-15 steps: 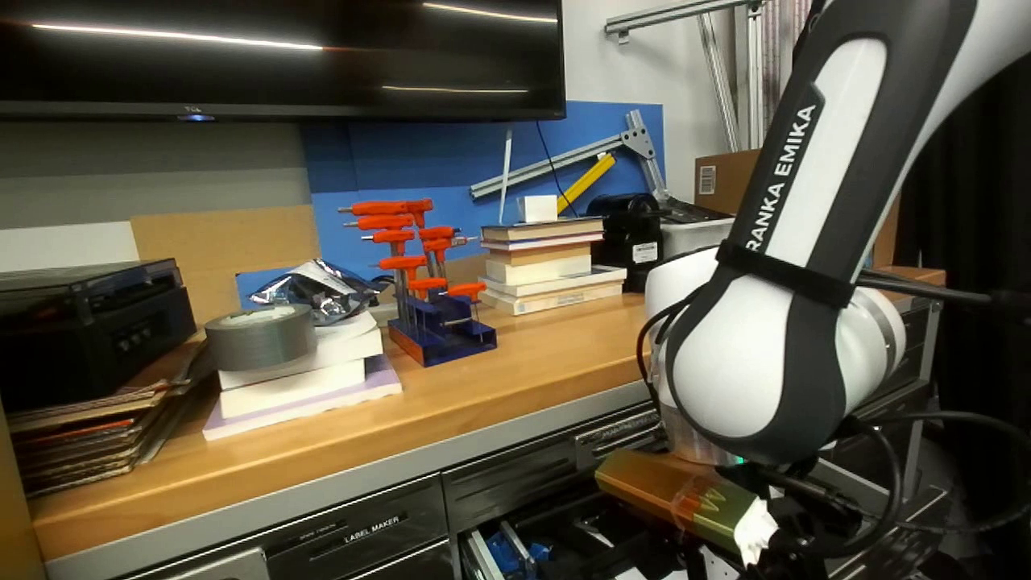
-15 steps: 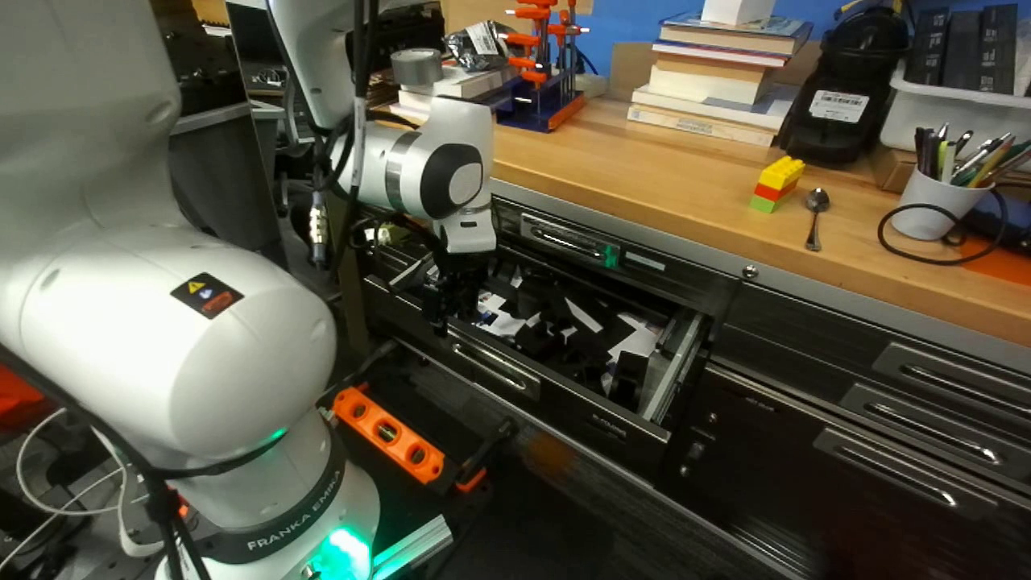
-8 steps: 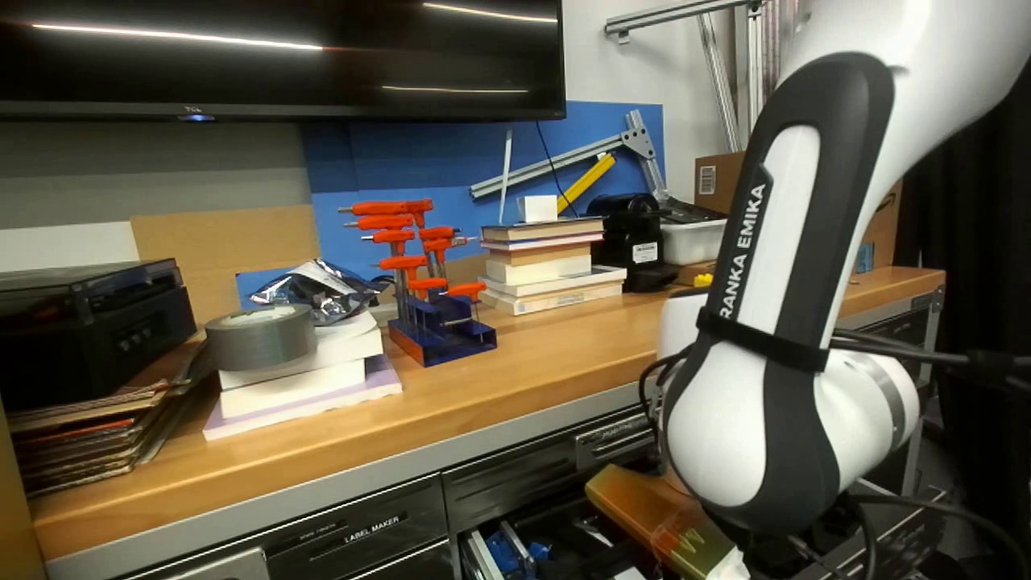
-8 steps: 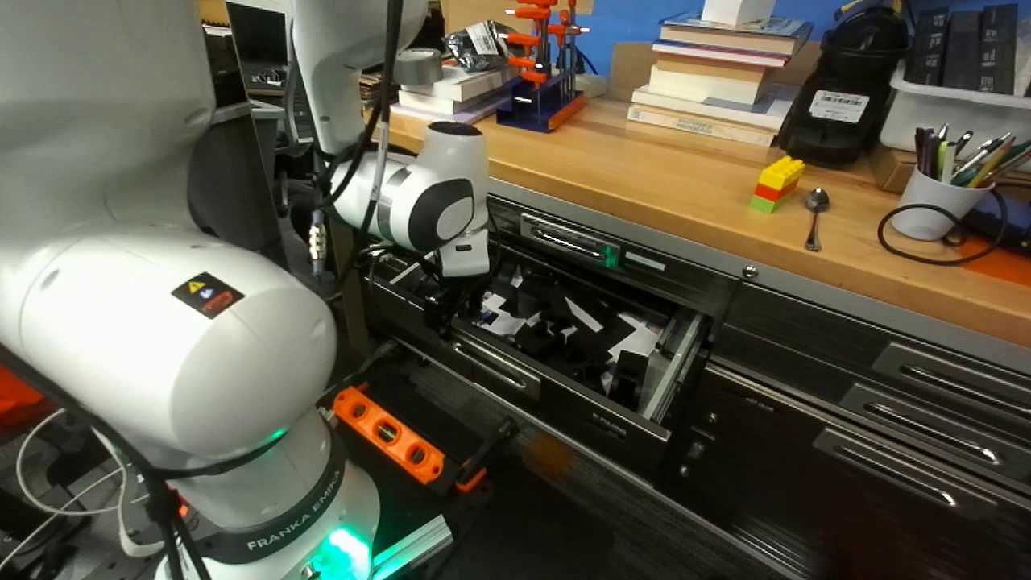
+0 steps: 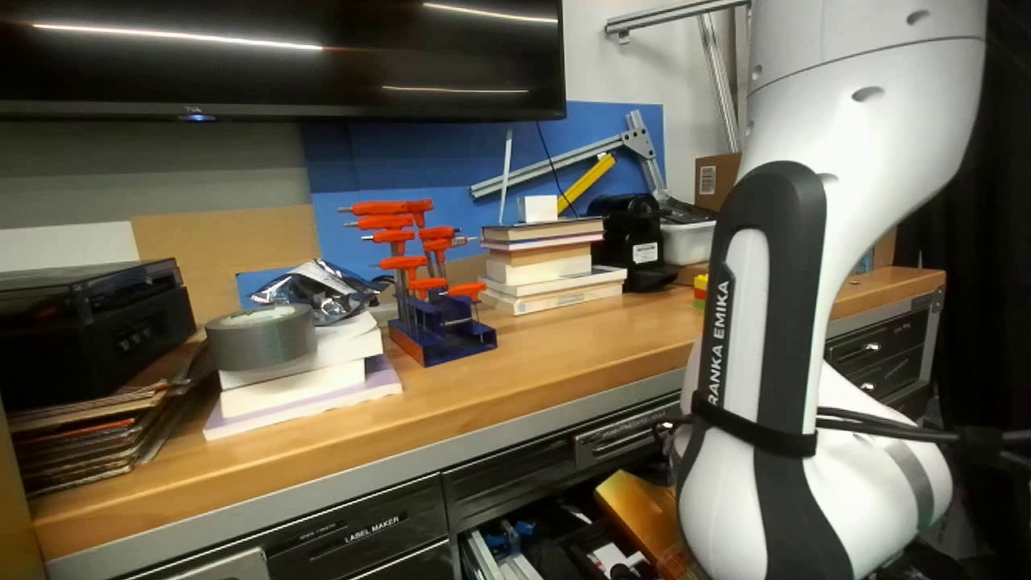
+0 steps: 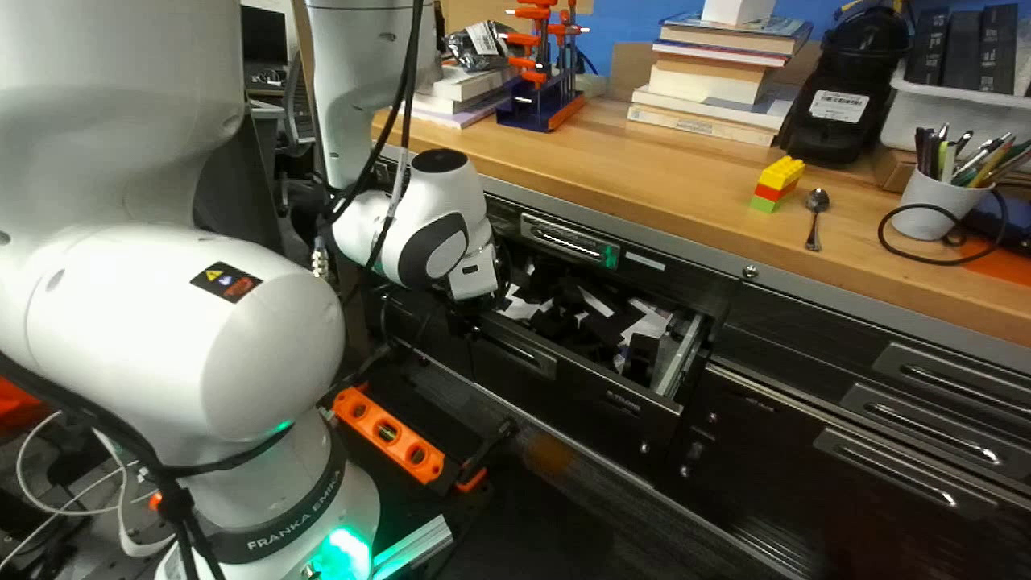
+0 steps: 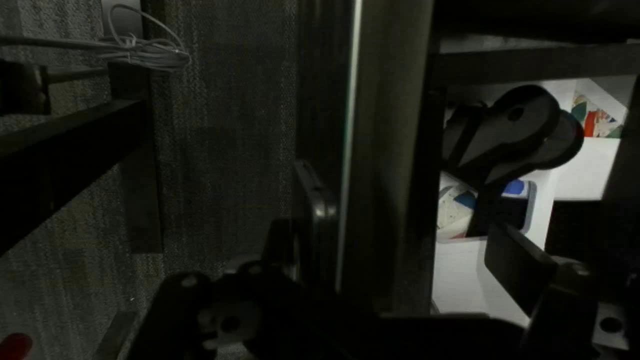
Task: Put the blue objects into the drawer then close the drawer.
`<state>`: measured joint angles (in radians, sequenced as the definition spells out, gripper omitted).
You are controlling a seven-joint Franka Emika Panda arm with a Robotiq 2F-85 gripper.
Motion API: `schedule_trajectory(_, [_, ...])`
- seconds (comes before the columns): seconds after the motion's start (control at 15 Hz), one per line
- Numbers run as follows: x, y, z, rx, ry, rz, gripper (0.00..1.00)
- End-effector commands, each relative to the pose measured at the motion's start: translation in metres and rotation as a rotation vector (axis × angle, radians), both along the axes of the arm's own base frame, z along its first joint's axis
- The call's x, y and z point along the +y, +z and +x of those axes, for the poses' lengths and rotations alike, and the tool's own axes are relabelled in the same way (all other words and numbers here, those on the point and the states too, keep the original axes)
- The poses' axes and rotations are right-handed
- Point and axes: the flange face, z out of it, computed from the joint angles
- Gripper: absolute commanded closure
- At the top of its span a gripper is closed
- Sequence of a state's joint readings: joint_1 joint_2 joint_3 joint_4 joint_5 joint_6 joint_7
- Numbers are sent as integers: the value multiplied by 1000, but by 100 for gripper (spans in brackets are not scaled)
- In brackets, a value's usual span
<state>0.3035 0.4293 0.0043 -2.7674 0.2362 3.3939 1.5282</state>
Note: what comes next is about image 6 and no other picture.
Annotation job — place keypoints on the purple board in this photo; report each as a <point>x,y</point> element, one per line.
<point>472,121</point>

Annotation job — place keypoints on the yellow pencil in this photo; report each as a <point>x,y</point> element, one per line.
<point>995,161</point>

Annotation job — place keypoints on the metal spoon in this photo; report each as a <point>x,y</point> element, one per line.
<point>815,200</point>

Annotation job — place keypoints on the thick white book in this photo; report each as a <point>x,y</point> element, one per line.
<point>702,80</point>

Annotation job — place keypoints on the black plastic part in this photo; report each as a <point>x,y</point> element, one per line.
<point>639,358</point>

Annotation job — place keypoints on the dark cabinet drawer front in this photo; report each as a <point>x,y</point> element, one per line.
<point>889,471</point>
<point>922,422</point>
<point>644,276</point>
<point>953,376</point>

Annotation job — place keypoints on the gray cover book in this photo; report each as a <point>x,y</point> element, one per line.
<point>741,35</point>

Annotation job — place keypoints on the black deep drawer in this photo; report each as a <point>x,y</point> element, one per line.
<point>431,412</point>

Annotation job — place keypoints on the yellow red green brick stack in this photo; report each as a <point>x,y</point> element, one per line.
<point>776,177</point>

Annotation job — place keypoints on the blue hex key stand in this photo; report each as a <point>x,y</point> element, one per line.
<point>537,108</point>

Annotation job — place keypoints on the small white box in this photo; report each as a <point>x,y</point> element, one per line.
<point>737,10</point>

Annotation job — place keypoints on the gray metal tool drawer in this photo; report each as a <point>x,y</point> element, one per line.
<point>581,396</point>

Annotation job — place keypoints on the green pen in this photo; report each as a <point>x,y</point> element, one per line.
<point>945,159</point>

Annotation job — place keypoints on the white paperback book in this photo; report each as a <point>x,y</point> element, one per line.
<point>696,111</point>
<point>687,129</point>

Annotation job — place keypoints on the black upright box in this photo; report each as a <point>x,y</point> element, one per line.
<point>964,48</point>
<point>1000,48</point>
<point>928,48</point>

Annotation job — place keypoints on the white plastic bin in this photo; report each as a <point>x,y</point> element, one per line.
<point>954,118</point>

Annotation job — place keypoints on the black bag with white label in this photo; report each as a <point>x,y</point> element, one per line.
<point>847,66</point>

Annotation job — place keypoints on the black orange clamp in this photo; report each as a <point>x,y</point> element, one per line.
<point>486,446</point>

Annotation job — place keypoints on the white box with labels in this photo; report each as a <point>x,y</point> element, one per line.
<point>516,307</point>

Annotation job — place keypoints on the white flat plate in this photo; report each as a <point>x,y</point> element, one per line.
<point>644,323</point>
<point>597,307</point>

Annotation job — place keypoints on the thin red-edged book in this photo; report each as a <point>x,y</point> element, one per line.
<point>712,51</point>

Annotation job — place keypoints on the white pen cup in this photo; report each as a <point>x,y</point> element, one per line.
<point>934,210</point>

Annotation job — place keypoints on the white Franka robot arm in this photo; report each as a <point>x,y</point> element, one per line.
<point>162,341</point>

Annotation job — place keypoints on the dark workbench drawer cabinet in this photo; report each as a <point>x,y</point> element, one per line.
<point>774,354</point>

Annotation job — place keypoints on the black marker pen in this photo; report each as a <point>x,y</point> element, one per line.
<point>922,148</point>

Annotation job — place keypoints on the orange spirit level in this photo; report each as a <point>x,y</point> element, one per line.
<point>388,435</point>

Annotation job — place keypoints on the blue wall panel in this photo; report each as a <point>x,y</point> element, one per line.
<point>634,21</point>

